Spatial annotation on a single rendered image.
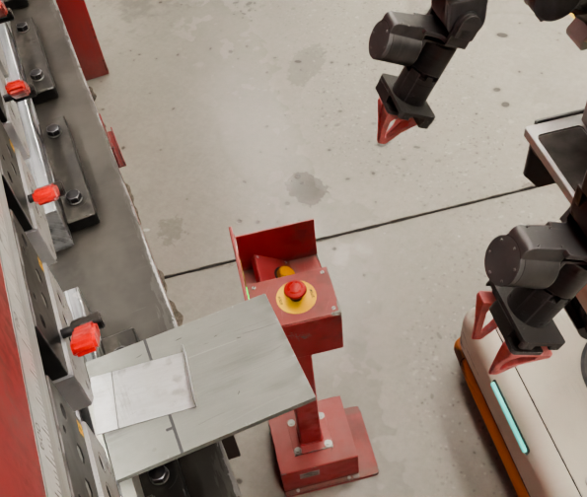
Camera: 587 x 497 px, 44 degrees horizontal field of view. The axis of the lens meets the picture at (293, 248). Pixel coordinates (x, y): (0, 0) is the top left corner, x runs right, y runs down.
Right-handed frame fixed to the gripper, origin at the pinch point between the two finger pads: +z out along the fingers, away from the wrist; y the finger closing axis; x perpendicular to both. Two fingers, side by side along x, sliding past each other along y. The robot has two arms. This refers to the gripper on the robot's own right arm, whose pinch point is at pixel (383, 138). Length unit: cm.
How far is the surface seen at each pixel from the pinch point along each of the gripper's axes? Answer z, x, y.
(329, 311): 26.1, -3.6, 16.4
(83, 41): 103, -22, -177
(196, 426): 17, -35, 43
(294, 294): 25.9, -9.5, 13.1
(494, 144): 56, 109, -87
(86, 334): -9, -53, 48
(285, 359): 11.3, -23.0, 36.7
